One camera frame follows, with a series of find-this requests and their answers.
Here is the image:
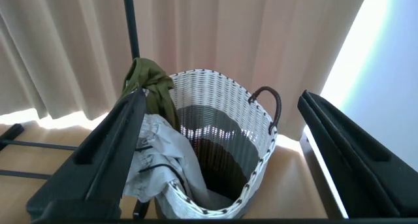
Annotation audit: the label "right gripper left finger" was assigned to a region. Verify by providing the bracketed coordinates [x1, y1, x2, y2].
[25, 88, 148, 221]

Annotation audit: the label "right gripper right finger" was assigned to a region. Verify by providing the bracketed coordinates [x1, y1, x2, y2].
[297, 89, 418, 219]

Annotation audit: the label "pale grey shorts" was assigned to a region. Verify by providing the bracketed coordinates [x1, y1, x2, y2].
[122, 112, 236, 212]

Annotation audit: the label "white laundry basket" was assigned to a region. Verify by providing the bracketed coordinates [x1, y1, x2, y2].
[153, 69, 282, 220]

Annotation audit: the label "black clothes rack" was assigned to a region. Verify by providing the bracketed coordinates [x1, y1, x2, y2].
[0, 0, 151, 220]

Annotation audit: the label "green garment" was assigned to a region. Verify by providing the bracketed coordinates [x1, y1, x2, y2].
[116, 57, 181, 132]

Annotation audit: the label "beige curtain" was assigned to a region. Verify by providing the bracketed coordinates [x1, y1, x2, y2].
[0, 0, 370, 142]

